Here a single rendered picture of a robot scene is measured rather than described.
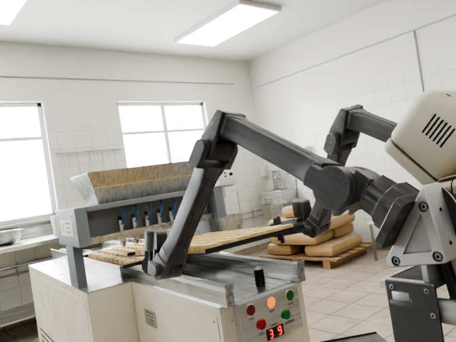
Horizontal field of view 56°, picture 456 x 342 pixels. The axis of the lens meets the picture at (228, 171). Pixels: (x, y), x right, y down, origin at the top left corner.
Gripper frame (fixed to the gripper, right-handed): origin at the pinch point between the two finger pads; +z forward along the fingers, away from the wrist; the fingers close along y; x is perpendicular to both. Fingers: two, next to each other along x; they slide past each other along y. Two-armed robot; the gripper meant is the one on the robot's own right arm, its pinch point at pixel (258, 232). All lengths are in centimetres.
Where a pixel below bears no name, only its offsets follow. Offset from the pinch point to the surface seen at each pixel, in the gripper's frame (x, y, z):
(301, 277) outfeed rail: 20.0, -14.9, -13.8
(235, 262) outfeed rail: -4.6, -10.8, 11.7
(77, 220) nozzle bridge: 4, 17, 71
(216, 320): 37.9, -19.8, 12.4
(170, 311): 15.4, -21.1, 34.4
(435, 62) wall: -343, 117, -185
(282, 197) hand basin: -466, -4, 15
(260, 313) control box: 32.7, -21.0, -0.3
